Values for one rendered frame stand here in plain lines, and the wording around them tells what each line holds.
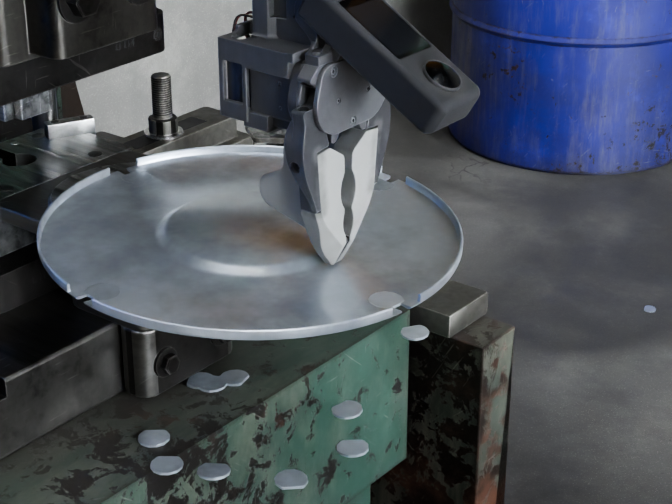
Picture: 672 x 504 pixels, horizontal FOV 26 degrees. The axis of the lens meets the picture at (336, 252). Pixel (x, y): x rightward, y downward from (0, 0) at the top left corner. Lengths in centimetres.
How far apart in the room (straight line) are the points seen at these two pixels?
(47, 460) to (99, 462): 4
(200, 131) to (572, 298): 149
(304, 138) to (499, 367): 41
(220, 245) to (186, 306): 8
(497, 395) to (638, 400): 114
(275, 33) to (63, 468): 33
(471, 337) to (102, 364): 32
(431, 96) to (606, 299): 186
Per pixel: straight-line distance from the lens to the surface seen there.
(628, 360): 249
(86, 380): 106
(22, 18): 103
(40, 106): 113
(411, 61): 86
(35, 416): 104
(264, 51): 90
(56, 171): 114
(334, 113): 90
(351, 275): 95
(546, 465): 219
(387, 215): 104
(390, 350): 120
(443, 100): 85
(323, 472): 117
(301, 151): 89
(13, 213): 107
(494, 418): 126
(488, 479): 129
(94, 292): 93
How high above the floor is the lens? 120
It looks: 25 degrees down
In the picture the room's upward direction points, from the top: straight up
